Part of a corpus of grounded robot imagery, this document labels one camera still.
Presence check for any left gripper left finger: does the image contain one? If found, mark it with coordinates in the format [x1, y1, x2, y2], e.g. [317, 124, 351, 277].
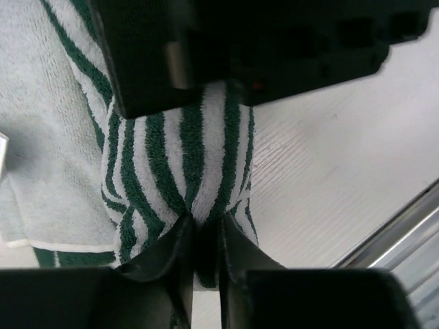
[112, 214, 195, 328]

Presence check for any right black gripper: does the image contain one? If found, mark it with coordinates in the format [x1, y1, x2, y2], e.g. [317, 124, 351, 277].
[88, 0, 434, 119]

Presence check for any green white striped towel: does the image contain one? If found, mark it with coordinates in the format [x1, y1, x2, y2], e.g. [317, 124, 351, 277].
[1, 1, 257, 290]

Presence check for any aluminium mounting rail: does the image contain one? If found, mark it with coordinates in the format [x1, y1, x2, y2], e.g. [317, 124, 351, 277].
[334, 181, 438, 328]

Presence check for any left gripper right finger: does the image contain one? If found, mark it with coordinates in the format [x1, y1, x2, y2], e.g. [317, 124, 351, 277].
[218, 216, 285, 328]

